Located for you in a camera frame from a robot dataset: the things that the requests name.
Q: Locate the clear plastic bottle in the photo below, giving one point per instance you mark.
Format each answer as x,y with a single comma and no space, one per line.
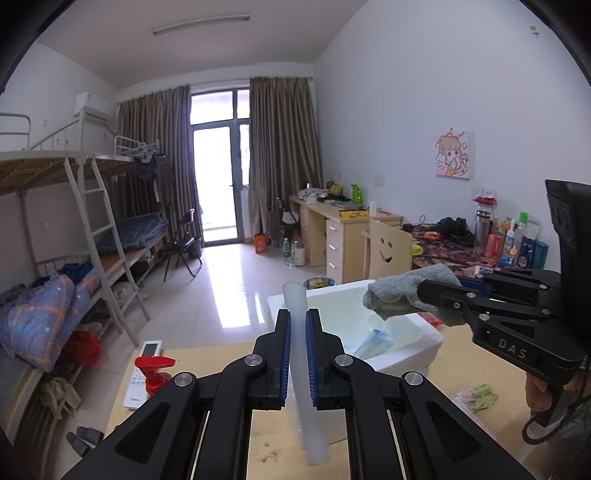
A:
288,251

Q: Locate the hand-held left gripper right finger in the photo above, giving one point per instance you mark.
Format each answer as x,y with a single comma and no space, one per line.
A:
321,369

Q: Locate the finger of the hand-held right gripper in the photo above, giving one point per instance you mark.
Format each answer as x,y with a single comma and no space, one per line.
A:
452,304
517,284

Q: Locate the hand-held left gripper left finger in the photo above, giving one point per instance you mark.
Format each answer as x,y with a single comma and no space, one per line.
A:
277,364

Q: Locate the floral packet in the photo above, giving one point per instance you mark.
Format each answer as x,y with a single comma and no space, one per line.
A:
478,398

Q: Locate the person's right hand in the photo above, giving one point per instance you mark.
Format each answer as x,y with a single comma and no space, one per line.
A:
540,392

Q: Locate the blue plaid mattress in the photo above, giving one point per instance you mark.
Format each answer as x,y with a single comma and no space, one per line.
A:
134,233

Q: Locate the teal bottle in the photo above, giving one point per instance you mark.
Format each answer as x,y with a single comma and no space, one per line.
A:
540,254

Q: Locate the cartoon print bottle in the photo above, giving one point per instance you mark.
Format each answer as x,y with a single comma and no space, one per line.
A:
509,249

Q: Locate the light wooden desk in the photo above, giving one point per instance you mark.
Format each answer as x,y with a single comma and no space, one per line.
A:
318,235

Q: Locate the grey metal ladder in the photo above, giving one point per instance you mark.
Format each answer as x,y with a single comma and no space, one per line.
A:
108,240

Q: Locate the brown curtain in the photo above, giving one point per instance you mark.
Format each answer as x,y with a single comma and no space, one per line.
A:
284,152
152,152

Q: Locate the dark blue bottle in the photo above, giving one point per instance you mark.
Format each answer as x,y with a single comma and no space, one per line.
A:
525,254

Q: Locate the white pot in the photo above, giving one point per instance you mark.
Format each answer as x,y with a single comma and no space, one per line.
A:
310,196

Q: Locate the black headphones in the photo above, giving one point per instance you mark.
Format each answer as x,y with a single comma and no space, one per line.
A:
455,227

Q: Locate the white lotion bottle red pump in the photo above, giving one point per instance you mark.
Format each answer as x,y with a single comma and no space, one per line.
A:
154,374

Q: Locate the orange bottle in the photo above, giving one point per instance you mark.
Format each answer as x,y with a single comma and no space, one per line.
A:
494,247

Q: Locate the white air conditioner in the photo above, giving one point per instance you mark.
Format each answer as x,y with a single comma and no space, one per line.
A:
94,107

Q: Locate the translucent white plastic tube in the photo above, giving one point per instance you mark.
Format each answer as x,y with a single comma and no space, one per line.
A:
298,304

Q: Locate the yellow cloth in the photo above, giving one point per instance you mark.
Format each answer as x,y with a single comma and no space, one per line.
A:
416,249

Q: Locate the white remote control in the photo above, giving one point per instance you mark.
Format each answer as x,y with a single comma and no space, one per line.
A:
147,350

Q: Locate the wooden chair with smiley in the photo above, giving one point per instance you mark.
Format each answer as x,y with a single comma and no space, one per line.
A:
388,251

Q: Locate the red lid container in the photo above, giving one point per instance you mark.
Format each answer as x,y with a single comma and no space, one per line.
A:
485,201

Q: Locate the white foam box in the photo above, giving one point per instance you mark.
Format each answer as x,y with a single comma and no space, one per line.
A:
406,332

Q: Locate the clear thermos bottle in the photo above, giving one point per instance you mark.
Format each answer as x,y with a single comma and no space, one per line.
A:
482,230

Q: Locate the orange bag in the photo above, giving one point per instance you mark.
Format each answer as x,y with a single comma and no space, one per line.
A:
261,243

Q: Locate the desk with patterned cloth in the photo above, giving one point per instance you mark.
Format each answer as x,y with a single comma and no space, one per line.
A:
443,251

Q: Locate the beige cloth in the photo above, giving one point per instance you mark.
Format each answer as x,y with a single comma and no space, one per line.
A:
57,394

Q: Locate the white double wall socket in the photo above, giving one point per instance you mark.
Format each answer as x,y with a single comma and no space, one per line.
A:
484,192

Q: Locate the ceiling tube light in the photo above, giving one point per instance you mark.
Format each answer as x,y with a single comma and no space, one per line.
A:
201,24

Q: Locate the grey cloth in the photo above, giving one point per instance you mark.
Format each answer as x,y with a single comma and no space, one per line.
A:
397,288

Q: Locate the round bowl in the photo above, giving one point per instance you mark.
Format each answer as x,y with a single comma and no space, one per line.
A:
318,282

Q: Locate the blue patterned quilt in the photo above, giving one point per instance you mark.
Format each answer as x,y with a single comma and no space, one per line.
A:
41,314

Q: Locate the grey slipper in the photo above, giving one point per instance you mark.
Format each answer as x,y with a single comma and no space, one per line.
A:
90,434
76,444

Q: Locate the red bag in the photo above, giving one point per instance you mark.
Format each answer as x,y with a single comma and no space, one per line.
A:
83,346

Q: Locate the black folding chair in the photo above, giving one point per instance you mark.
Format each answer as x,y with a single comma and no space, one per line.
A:
184,240

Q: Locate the green cap white bottle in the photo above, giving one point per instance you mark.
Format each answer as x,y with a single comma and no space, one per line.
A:
521,226

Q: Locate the cartoon wall poster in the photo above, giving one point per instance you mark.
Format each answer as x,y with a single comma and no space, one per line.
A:
454,155

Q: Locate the yellow box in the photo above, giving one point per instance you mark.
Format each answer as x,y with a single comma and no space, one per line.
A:
353,213

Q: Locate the hanging dark clothes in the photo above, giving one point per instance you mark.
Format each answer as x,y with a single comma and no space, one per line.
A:
147,177

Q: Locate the grey metal bunk bed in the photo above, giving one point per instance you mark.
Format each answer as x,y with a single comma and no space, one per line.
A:
27,170
134,230

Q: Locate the white roll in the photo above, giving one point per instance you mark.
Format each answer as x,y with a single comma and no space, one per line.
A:
373,208

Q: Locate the glass balcony door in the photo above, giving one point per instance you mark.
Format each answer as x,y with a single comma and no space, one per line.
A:
219,175

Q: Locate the small blue labelled bottle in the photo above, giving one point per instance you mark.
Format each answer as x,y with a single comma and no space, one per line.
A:
374,344

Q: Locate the red snack packet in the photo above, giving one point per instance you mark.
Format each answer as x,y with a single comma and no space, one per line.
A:
433,321

